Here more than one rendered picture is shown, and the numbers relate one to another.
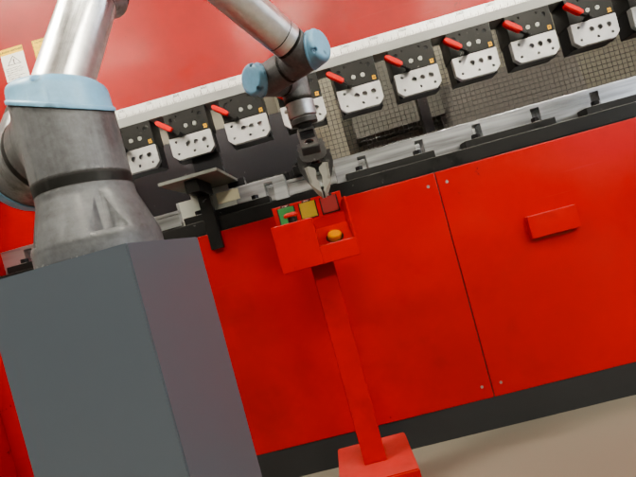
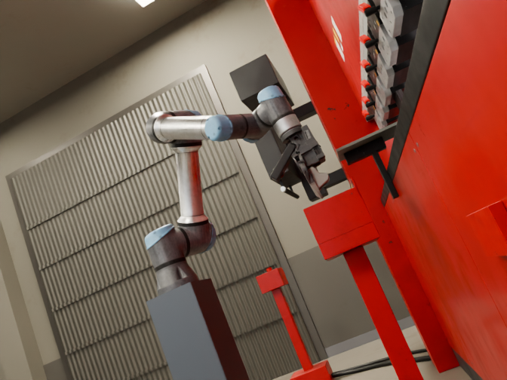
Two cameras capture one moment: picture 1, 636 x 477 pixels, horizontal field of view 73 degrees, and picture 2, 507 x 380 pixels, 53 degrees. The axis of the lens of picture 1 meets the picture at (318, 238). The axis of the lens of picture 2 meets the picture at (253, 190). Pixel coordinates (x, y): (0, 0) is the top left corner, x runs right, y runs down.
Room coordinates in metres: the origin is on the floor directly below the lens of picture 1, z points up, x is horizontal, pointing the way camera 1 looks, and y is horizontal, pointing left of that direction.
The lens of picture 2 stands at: (1.11, -1.49, 0.61)
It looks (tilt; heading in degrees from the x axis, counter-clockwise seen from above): 12 degrees up; 96
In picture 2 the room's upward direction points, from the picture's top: 23 degrees counter-clockwise
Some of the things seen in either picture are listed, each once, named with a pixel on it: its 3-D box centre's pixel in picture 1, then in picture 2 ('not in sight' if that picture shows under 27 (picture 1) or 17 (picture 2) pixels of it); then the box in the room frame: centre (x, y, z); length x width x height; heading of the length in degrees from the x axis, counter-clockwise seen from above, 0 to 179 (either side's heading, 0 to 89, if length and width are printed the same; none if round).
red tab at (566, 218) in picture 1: (552, 221); (493, 231); (1.32, -0.71, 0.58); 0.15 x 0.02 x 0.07; 87
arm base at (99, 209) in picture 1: (94, 219); (174, 276); (0.55, 0.27, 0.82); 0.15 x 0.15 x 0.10
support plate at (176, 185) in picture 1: (201, 182); (372, 140); (1.38, 0.31, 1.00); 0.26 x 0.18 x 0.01; 177
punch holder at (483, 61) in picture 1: (469, 56); not in sight; (1.48, -0.67, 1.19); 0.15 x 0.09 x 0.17; 87
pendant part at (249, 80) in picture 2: not in sight; (284, 134); (1.10, 1.58, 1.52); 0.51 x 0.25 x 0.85; 84
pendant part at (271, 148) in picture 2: not in sight; (276, 154); (1.01, 1.54, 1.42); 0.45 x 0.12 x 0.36; 84
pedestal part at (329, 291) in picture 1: (348, 360); (393, 340); (1.15, 0.01, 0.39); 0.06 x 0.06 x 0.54; 89
